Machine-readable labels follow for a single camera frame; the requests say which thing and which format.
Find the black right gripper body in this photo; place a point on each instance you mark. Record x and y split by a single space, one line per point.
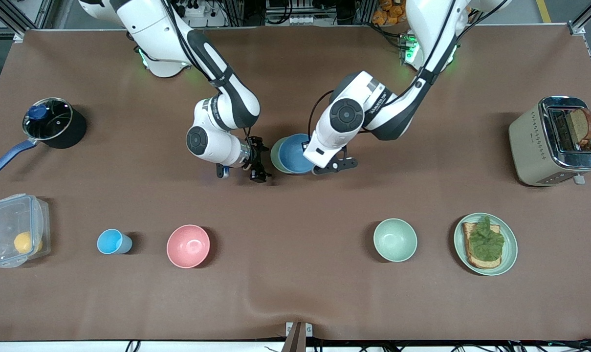
256 156

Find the pale green bowl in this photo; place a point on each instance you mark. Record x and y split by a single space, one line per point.
395 239
274 155

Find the blue bowl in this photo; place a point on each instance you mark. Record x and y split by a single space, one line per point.
290 156

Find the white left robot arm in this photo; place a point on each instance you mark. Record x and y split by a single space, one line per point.
422 49

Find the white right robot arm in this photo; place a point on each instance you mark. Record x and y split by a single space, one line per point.
217 73

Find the pink bowl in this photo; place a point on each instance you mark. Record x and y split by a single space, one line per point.
188 246

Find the white power strip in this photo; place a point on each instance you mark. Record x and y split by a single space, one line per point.
197 14

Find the orange snack bags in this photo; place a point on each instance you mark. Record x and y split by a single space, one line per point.
385 12

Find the blue cup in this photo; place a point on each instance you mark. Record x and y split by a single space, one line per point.
110 241

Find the toast slice with crust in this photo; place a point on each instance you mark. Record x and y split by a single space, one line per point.
473 259

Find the green lettuce leaf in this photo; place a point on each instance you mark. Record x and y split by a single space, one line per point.
487 242

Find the glass lid with blue knob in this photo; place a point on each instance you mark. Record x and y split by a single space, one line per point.
47 119

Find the cream and chrome toaster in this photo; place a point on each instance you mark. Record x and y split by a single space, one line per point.
532 151

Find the pale green plate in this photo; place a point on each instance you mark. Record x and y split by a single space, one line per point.
509 254

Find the yellow lemon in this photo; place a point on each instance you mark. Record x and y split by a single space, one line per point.
25 242

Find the clear plastic lidded container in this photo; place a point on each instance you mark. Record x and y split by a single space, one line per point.
9 227

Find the brown bread slice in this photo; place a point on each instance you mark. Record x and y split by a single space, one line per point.
581 126

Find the metal table edge bracket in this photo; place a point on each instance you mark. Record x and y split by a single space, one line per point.
298 332

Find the aluminium frame profile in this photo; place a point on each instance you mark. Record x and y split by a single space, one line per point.
586 19

